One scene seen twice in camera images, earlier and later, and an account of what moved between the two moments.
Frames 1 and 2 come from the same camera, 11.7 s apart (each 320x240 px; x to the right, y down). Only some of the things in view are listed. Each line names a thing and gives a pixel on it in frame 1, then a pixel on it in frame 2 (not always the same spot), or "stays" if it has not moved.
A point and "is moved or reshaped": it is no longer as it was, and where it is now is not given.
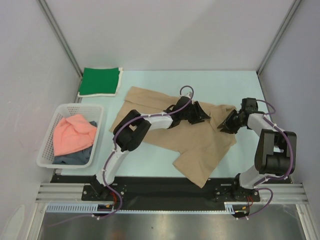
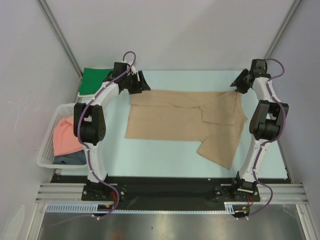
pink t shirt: x=72 y=134 stays
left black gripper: x=199 y=115 to x=137 y=88
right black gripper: x=233 y=120 to x=242 y=81
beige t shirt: x=176 y=122 is moved or reshaped
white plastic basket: x=92 y=112 stays
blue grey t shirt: x=80 y=157 stays
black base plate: x=161 y=193 stays
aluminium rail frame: x=290 y=194 stays
